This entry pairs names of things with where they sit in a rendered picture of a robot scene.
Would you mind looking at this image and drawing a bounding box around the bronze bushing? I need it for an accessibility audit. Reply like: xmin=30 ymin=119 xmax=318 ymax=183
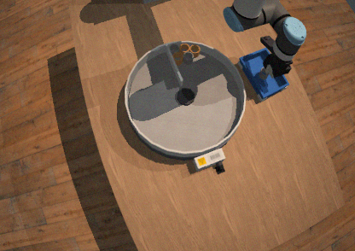
xmin=189 ymin=44 xmax=200 ymax=58
xmin=173 ymin=52 xmax=183 ymax=66
xmin=179 ymin=44 xmax=189 ymax=54

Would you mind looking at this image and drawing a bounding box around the grey metal ring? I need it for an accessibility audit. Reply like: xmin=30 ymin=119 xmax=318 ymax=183
xmin=259 ymin=67 xmax=269 ymax=79
xmin=169 ymin=44 xmax=179 ymax=55
xmin=183 ymin=51 xmax=194 ymax=65

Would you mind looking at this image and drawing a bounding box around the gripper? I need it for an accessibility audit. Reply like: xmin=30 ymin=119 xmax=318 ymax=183
xmin=263 ymin=54 xmax=293 ymax=79

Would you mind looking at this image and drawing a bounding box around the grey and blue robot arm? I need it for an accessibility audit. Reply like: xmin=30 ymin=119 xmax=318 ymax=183
xmin=223 ymin=0 xmax=306 ymax=61

